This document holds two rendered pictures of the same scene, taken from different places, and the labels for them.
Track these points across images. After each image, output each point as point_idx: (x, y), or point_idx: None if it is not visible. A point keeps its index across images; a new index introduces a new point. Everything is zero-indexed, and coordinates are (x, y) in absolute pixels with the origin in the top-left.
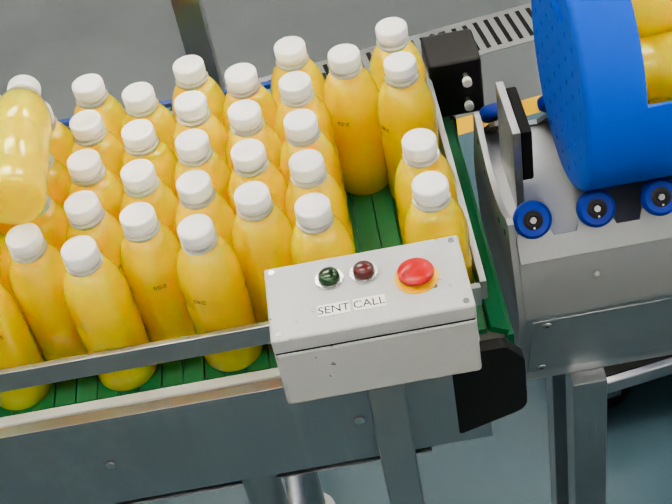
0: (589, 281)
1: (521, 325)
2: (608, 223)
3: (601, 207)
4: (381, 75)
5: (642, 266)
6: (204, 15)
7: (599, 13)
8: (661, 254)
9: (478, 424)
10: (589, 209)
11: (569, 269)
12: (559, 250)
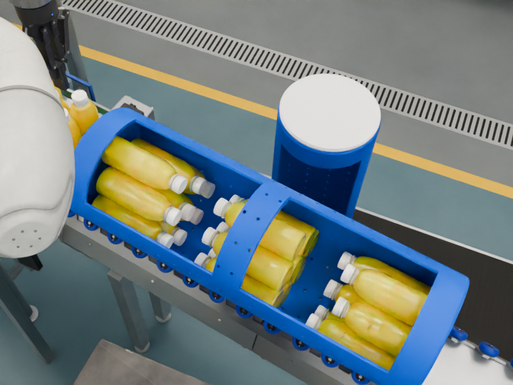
0: (87, 245)
1: (61, 241)
2: (97, 230)
3: (91, 223)
4: (70, 111)
5: (107, 254)
6: (71, 33)
7: (82, 155)
8: (114, 256)
9: (24, 264)
10: (87, 221)
11: (80, 235)
12: (75, 226)
